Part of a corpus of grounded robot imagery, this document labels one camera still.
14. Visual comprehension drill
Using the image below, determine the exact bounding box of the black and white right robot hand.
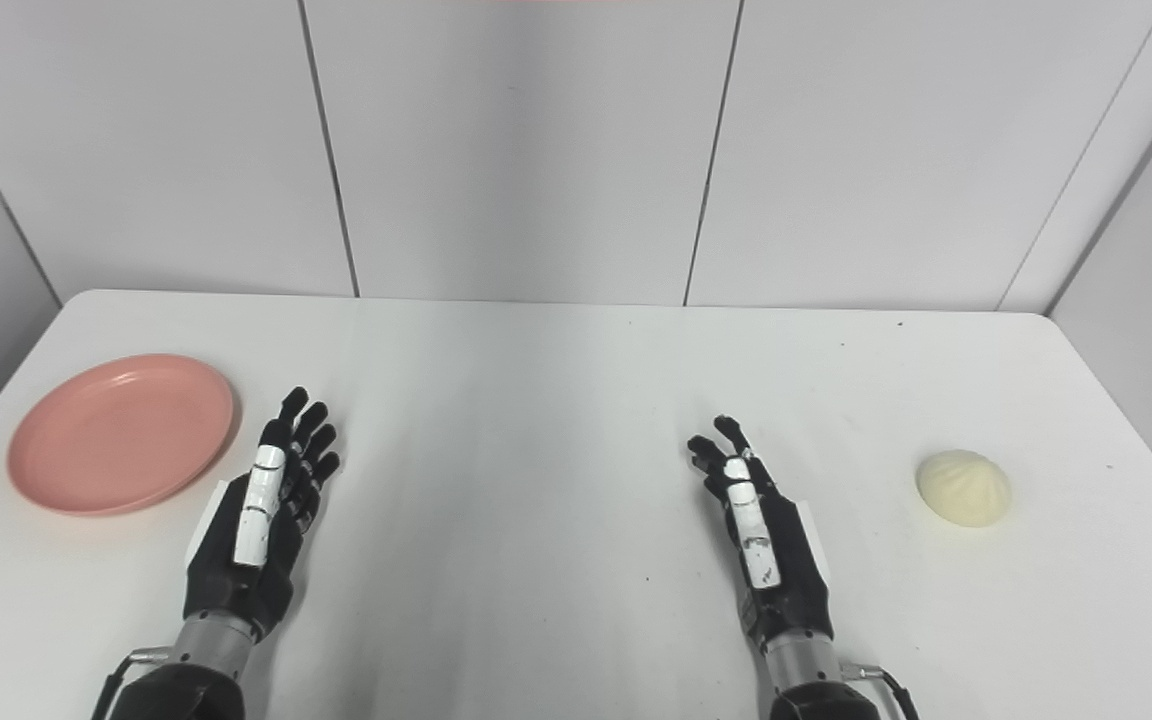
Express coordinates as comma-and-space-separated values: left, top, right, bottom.
687, 414, 835, 653

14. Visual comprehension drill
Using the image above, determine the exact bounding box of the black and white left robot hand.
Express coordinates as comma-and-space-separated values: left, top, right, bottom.
183, 386, 343, 643

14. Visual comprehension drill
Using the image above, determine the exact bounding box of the pink round plate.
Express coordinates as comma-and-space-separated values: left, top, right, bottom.
6, 353, 237, 517

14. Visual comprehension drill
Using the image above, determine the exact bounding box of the cream steamed bun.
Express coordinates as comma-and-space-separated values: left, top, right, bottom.
915, 449, 1013, 529

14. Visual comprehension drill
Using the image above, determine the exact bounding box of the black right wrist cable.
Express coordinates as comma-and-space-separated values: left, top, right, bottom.
839, 663, 923, 720

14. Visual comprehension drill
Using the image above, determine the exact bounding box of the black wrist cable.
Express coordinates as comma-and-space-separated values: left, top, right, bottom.
839, 663, 923, 720
89, 647, 174, 720

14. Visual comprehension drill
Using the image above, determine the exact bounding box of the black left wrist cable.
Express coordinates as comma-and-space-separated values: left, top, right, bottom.
89, 647, 174, 720

